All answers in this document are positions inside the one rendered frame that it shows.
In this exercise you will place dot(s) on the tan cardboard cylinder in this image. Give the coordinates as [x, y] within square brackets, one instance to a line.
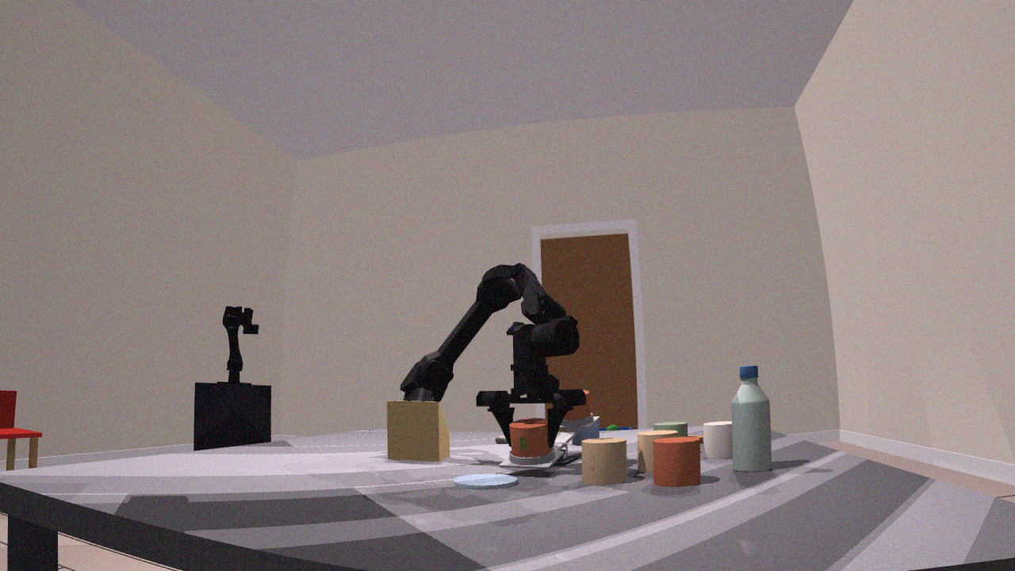
[604, 461]
[645, 448]

